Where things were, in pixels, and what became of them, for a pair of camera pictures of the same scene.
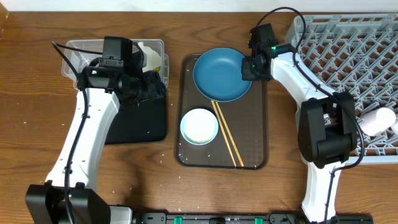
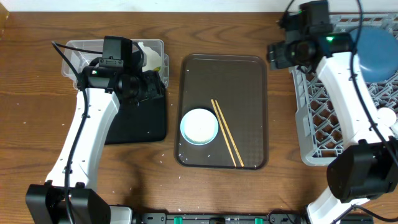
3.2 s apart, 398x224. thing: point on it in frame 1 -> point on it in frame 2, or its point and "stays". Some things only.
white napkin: x=153 y=60 stays
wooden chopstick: x=224 y=134 stays
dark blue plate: x=217 y=74 -> x=377 y=53
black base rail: x=250 y=218 stays
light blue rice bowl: x=199 y=126 stays
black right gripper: x=247 y=74 -> x=277 y=56
